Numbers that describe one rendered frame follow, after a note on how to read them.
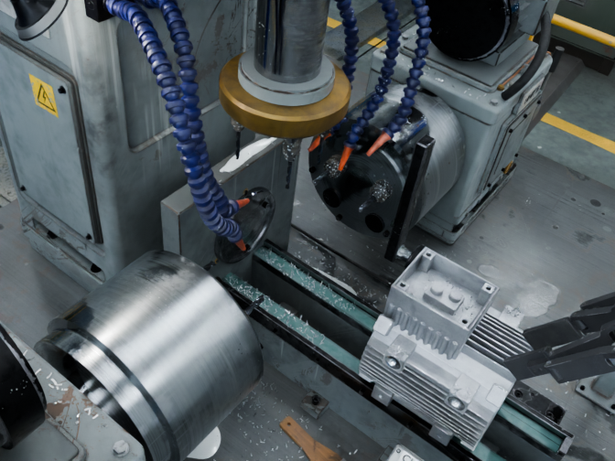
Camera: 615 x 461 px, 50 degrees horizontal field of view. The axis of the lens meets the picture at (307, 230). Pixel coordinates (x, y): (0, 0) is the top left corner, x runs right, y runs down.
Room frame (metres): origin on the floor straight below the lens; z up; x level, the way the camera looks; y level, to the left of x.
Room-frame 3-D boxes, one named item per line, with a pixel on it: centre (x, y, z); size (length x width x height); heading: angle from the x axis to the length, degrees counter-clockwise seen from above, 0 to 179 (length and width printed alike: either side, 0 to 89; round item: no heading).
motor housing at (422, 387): (0.59, -0.24, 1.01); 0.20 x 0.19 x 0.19; 60
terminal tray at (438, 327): (0.61, -0.20, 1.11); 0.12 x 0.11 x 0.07; 60
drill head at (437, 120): (1.04, -0.15, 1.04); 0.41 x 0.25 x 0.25; 149
